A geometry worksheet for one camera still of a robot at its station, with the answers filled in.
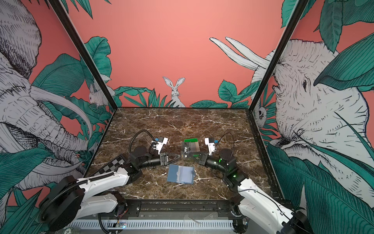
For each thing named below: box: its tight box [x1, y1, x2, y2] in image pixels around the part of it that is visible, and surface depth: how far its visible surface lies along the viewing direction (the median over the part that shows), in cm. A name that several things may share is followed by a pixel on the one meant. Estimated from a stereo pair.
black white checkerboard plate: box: [89, 154, 126, 177], surface depth 88 cm
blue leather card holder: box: [167, 163, 196, 185], surface depth 87 cm
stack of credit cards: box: [184, 141, 201, 154], surface depth 75 cm
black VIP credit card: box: [183, 141, 189, 158], surface depth 74 cm
